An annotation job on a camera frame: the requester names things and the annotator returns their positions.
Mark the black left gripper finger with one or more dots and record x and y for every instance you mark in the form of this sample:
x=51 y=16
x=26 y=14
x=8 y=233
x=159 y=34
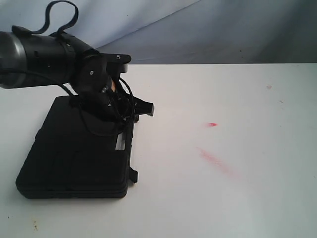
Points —
x=143 y=107

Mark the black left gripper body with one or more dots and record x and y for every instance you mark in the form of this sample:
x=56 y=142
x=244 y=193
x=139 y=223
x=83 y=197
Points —
x=101 y=94

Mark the black plastic tool case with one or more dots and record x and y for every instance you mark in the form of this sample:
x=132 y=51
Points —
x=72 y=157

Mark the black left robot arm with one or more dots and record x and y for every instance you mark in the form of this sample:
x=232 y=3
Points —
x=36 y=60

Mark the white backdrop cloth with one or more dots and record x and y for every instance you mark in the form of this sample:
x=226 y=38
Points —
x=196 y=31

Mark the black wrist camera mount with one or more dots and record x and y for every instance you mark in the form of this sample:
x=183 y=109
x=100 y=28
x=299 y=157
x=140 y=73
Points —
x=116 y=64

